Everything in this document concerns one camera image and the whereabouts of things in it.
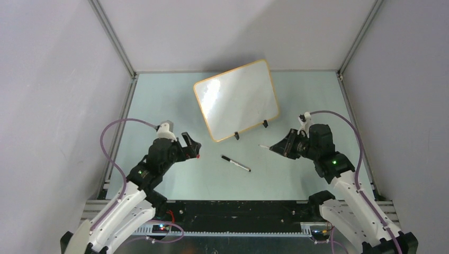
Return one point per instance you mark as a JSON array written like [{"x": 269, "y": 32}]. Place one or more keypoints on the black capped marker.
[{"x": 236, "y": 163}]

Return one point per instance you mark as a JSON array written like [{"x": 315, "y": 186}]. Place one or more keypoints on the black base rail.
[{"x": 240, "y": 216}]

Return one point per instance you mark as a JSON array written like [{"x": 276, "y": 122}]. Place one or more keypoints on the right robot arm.
[{"x": 365, "y": 225}]

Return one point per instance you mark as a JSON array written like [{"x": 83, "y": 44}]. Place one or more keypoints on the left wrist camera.
[{"x": 165, "y": 130}]

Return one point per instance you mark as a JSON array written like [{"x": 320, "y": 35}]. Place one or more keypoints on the yellow-framed whiteboard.
[{"x": 237, "y": 100}]

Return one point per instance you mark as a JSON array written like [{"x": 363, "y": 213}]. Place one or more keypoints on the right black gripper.
[{"x": 285, "y": 147}]

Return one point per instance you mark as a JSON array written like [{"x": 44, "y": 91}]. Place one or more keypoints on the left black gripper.
[{"x": 188, "y": 153}]

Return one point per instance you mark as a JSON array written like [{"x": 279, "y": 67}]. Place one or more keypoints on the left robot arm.
[{"x": 136, "y": 203}]

